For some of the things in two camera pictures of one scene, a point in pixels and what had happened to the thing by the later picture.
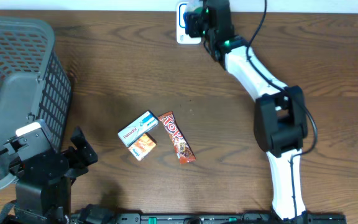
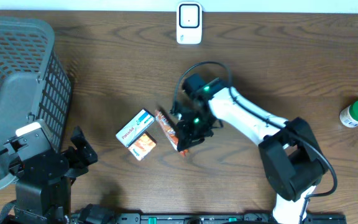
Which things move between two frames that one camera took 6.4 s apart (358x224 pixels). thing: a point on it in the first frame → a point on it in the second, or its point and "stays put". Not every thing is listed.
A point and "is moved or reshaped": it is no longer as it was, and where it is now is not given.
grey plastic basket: (23, 80) stays put
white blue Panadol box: (133, 131) is moved or reshaped
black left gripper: (90, 155) stays put
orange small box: (142, 146) stays put
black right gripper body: (198, 26) → (196, 129)
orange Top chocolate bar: (185, 153) is moved or reshaped
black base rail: (101, 214) stays put
